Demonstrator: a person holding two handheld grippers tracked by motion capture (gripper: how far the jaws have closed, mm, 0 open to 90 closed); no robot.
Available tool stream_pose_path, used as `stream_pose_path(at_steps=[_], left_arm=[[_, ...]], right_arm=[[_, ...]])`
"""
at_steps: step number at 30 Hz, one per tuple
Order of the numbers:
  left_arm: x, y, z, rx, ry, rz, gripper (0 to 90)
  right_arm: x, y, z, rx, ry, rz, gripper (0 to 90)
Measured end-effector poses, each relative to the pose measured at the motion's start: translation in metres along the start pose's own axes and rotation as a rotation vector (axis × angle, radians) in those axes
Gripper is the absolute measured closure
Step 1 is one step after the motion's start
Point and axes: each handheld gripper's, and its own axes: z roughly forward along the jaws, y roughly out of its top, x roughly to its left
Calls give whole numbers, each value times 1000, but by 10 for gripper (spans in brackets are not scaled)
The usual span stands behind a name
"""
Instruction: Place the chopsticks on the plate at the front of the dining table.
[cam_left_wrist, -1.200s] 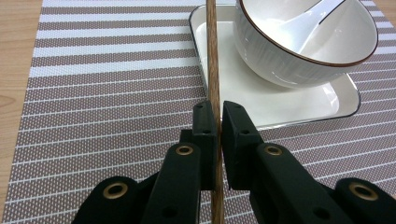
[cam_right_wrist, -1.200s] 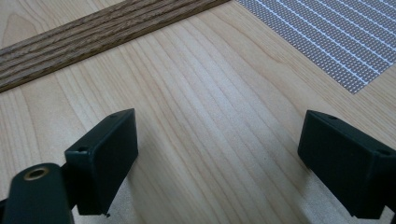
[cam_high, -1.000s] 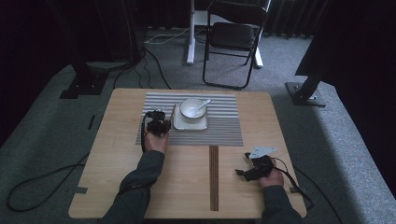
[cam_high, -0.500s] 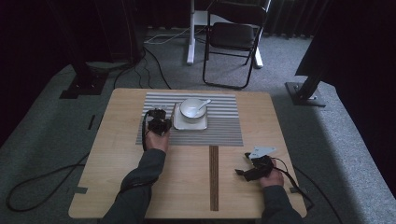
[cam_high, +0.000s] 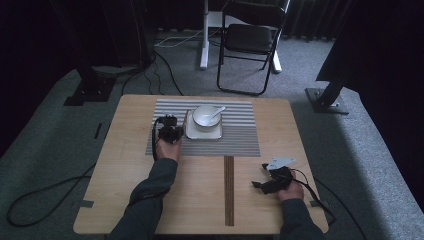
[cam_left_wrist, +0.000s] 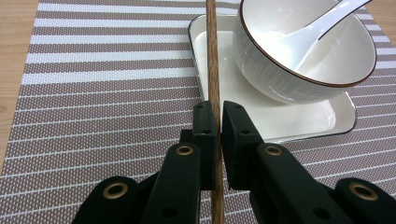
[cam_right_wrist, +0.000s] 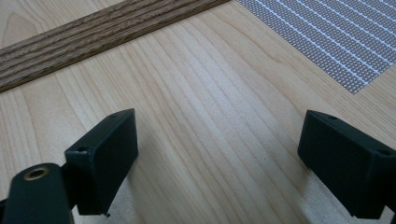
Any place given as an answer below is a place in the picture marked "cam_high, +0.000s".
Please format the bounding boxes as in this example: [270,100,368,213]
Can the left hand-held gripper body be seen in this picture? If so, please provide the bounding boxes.
[157,114,178,145]

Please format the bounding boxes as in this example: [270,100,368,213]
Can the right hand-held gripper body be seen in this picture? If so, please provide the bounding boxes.
[265,157,297,194]

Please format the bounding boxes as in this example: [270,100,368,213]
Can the person's left hand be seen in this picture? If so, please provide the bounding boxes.
[154,138,183,162]

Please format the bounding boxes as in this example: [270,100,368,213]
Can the person's right hand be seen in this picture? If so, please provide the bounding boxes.
[278,168,305,203]

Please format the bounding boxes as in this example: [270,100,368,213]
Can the white square plate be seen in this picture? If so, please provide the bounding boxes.
[185,109,224,140]

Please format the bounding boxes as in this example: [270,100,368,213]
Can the white bowl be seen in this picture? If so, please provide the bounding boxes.
[191,104,222,132]

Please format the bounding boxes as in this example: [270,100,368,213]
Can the grey striped placemat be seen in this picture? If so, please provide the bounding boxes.
[145,98,262,158]

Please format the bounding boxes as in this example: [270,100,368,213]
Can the white spoon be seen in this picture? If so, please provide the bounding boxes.
[203,105,227,122]

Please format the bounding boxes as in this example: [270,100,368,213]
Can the black metal stand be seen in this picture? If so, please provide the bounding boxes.
[305,66,354,116]
[49,0,116,107]

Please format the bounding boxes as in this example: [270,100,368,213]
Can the black folding chair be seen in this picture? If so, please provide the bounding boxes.
[216,0,291,97]

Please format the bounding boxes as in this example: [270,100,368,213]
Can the black curtain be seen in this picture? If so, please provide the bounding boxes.
[314,0,424,211]

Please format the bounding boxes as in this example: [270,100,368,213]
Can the left hand-held gripper cable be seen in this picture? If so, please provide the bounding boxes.
[128,115,172,207]

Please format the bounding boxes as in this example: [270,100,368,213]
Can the hand-held gripper cable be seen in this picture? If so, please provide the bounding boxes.
[128,115,172,207]
[289,168,338,228]

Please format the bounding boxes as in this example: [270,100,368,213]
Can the right hand-held gripper cable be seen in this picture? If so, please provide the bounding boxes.
[289,168,338,228]

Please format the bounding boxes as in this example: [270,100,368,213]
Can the white floor cable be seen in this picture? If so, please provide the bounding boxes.
[153,29,204,48]

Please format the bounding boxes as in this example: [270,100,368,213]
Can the long black floor cable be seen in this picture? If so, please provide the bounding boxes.
[6,163,97,228]

